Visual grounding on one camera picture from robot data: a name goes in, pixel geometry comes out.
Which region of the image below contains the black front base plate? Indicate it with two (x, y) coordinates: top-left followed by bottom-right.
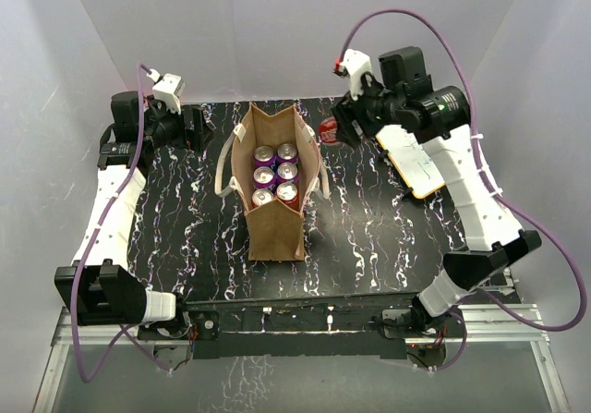
(131, 295), (467, 361)

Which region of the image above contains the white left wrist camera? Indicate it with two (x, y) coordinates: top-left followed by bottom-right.
(147, 69), (186, 115)

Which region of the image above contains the yellow framed whiteboard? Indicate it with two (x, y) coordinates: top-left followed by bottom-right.
(376, 126), (444, 199)

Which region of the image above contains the aluminium rail frame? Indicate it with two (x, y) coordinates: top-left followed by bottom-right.
(31, 91), (572, 413)

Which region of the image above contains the purple Fanta can back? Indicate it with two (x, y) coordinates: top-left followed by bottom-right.
(253, 166), (276, 189)

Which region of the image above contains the purple fanta can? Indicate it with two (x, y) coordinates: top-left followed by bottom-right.
(276, 162), (299, 185)
(253, 166), (276, 189)
(276, 143), (299, 164)
(253, 145), (276, 170)

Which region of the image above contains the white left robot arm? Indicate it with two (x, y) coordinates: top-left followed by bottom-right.
(54, 91), (213, 338)

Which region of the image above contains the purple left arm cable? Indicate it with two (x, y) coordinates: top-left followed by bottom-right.
(72, 64), (163, 383)

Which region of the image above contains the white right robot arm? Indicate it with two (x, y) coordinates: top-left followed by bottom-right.
(333, 46), (541, 336)

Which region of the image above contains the red cola can front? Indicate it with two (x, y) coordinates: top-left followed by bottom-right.
(251, 188), (275, 208)

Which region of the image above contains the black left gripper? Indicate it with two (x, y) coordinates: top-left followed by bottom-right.
(141, 96), (215, 153)

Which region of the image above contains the red cola can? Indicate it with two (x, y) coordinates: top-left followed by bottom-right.
(275, 182), (299, 212)
(319, 116), (340, 145)
(251, 188), (275, 208)

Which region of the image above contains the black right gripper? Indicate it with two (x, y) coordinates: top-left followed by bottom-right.
(331, 72), (404, 149)

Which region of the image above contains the brown canvas tote bag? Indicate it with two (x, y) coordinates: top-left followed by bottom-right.
(214, 103), (330, 261)

